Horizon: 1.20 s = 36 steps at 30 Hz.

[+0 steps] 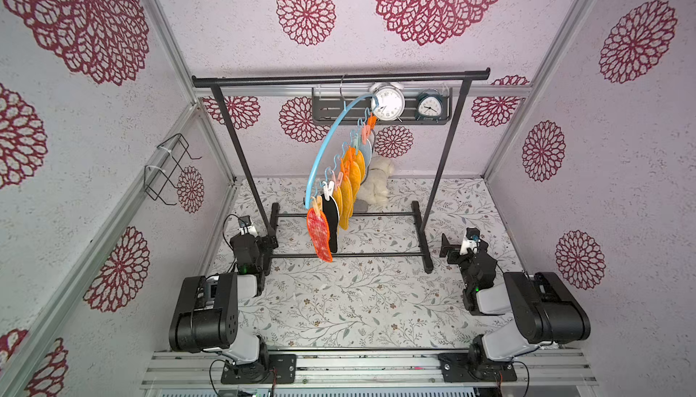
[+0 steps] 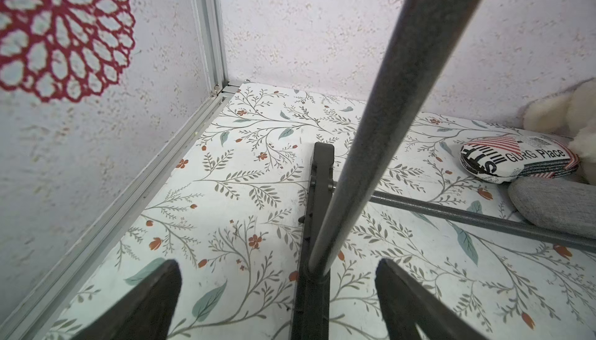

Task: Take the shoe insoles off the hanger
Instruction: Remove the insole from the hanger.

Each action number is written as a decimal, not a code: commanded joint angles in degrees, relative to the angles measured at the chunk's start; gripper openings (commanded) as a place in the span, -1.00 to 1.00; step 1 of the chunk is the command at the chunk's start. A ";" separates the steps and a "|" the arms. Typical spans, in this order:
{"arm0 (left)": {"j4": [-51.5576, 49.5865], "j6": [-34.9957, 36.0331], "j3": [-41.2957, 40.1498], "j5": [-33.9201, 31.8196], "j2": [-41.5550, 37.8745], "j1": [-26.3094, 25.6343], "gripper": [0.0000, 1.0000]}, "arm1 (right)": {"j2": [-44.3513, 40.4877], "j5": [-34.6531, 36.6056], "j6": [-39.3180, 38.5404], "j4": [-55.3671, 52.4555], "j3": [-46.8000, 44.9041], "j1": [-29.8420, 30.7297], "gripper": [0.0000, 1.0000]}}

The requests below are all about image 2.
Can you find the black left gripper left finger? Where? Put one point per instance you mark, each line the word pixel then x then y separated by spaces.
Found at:
pixel 146 312

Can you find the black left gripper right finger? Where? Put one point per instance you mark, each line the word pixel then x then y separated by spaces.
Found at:
pixel 409 310

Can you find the printed newspaper pattern insole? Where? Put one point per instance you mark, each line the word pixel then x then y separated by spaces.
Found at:
pixel 505 159

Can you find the grey fabric insole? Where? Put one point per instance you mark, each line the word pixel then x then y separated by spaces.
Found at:
pixel 555 204

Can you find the cream plush toy dog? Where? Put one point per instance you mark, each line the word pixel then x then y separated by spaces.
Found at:
pixel 574 113

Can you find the black metal clothes rack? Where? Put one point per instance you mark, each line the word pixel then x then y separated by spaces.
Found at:
pixel 422 41

